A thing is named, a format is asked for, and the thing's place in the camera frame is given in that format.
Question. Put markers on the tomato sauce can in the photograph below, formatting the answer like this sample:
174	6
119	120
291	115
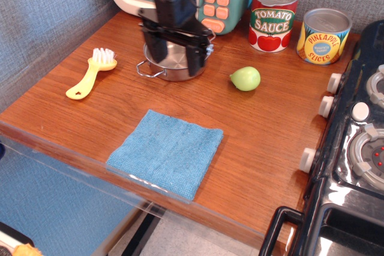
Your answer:
271	23

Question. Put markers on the green toy pear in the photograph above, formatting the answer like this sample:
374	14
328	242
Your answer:
246	79

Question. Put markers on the black toy stove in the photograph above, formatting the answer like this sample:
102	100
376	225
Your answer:
343	200

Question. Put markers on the white stove knob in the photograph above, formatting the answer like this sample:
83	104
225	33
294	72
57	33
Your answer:
325	106
307	159
334	82

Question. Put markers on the white stove knob lower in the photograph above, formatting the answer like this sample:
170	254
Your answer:
307	159

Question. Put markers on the yellow dish brush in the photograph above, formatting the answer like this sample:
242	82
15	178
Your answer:
101	60

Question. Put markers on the blue cloth rag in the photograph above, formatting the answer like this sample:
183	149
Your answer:
167	154

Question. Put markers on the white stove knob middle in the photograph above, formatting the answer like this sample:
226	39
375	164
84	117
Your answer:
325	106

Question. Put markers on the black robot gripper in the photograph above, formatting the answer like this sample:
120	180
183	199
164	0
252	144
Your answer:
170	17

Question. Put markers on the clear acrylic table guard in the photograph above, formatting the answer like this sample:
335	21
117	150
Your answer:
74	206

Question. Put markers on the pineapple slices can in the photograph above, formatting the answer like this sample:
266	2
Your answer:
323	35

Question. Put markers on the orange fuzzy object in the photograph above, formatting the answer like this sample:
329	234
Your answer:
26	250

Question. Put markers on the white stove knob upper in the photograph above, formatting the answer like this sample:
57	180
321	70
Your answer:
334	82

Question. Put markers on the silver metal pan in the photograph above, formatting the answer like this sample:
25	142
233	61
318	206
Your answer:
174	67

